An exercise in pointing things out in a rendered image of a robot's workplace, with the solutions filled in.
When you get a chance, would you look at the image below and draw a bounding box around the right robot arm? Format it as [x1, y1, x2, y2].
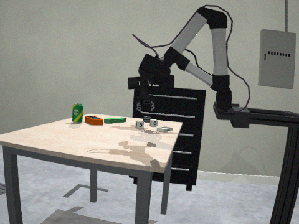
[128, 55, 220, 104]

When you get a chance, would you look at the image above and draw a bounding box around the green soda can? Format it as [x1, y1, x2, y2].
[72, 103, 83, 124]

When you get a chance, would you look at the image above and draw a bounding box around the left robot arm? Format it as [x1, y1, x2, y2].
[139, 7, 235, 115]

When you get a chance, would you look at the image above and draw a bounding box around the orange digital multimeter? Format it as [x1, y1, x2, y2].
[85, 116, 103, 125]

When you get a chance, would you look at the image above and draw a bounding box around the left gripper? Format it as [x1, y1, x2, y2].
[142, 72, 174, 88]

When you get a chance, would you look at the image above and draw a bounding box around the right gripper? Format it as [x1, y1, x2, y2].
[136, 88, 155, 112]

